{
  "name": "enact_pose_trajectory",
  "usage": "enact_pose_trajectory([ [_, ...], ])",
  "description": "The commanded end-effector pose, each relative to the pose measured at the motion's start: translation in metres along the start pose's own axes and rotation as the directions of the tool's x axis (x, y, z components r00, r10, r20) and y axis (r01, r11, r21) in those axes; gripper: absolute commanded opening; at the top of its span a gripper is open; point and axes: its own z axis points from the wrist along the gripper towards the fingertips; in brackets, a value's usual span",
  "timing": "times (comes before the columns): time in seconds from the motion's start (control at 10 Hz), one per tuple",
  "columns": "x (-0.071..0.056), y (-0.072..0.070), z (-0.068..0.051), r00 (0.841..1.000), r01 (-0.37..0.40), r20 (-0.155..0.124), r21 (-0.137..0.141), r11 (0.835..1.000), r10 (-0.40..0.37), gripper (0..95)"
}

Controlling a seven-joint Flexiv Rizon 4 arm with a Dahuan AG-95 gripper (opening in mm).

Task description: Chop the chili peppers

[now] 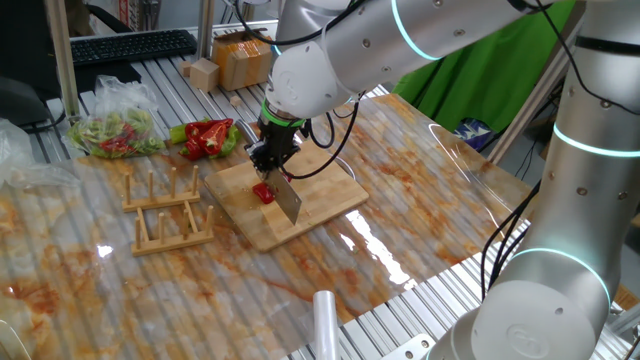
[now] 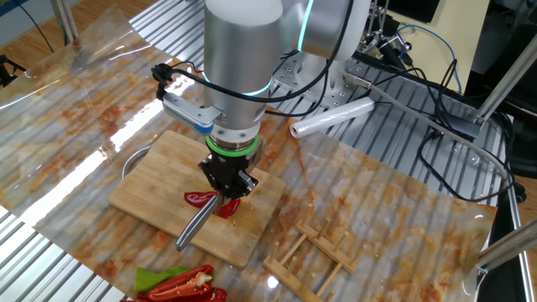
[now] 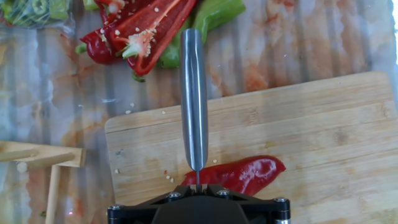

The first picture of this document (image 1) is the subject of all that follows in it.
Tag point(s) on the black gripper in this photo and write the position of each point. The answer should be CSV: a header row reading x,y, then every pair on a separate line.
x,y
277,142

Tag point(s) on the steel cleaver knife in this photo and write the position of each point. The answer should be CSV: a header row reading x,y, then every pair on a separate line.
x,y
287,200

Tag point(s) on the bamboo cutting board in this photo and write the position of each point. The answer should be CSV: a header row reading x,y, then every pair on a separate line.
x,y
335,200

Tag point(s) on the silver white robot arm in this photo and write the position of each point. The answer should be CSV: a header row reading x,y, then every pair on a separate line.
x,y
575,200

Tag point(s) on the bag of chopped peppers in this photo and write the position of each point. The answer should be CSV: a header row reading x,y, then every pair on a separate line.
x,y
115,135

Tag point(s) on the red pepper piece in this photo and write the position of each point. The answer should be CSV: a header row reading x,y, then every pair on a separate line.
x,y
262,194

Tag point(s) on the halved red pepper with seeds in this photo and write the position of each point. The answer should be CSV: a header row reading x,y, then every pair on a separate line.
x,y
215,140

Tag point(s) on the tiny wooden cube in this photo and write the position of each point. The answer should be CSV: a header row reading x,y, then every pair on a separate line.
x,y
235,101

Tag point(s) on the dark red pepper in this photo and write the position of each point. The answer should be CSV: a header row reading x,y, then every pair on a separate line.
x,y
197,128

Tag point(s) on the small green pepper piece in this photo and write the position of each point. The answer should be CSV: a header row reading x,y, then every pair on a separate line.
x,y
178,134

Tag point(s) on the taped cardboard box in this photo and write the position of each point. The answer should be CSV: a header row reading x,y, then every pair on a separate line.
x,y
240,60

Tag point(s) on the large wooden cube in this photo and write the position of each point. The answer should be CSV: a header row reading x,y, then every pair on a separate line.
x,y
204,75

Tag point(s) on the small wooden cube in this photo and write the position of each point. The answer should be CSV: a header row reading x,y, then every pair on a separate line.
x,y
185,68

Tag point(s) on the wooden peg rack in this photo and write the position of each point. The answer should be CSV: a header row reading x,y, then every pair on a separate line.
x,y
165,242

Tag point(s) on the marble pattern plastic mat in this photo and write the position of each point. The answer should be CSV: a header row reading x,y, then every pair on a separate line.
x,y
400,165

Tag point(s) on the white plastic roll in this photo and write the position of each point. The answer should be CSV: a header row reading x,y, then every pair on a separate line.
x,y
326,325

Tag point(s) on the black keyboard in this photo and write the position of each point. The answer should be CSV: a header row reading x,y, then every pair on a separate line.
x,y
130,46

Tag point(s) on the blue patterned bag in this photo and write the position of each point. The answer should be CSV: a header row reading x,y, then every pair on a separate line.
x,y
472,134

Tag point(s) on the green cloth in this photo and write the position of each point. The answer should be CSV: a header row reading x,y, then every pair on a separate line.
x,y
490,80

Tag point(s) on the empty clear plastic bag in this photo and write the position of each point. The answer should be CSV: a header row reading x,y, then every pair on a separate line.
x,y
25,160

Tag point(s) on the black office chair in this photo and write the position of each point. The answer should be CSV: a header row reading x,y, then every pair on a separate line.
x,y
20,100

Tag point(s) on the black tripod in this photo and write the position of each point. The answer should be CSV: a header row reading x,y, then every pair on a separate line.
x,y
555,100

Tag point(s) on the aluminium frame post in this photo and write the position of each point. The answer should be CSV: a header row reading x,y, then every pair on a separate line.
x,y
62,60
205,30
525,112

